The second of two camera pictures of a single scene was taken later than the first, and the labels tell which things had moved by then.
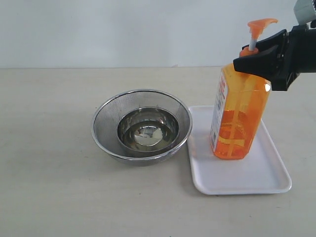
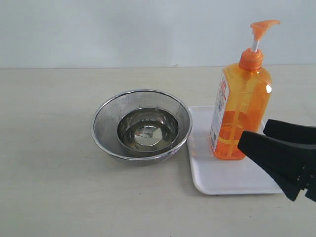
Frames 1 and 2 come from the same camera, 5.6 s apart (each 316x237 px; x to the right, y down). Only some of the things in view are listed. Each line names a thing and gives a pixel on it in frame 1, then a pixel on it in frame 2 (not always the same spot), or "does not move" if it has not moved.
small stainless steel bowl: [147, 129] does not move
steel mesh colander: [140, 128] does not move
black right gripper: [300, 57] -> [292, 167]
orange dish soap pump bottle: [241, 101] does not move
